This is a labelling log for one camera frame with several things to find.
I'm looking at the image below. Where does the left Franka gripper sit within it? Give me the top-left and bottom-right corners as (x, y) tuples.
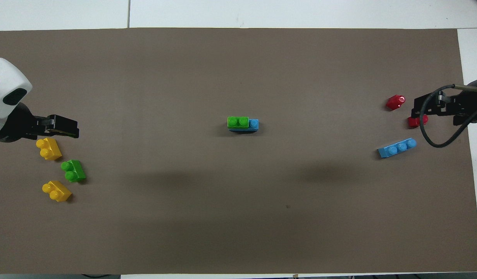
(0, 103), (79, 143)

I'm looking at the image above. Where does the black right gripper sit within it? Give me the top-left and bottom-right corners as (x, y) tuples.
(410, 77), (477, 127)

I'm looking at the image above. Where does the blue three-stud toy block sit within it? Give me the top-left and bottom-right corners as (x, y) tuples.
(229, 119), (259, 133)
(378, 138), (417, 159)

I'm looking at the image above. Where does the red one-stud toy block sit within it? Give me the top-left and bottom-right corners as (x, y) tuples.
(408, 115), (429, 128)
(386, 94), (406, 111)

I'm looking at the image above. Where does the yellow two-stud toy block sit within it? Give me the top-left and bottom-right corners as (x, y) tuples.
(42, 180), (73, 203)
(36, 138), (63, 161)

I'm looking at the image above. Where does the brown table mat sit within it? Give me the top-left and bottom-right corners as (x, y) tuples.
(0, 28), (477, 275)

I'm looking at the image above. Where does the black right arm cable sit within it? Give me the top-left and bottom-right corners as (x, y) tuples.
(420, 84), (477, 153)

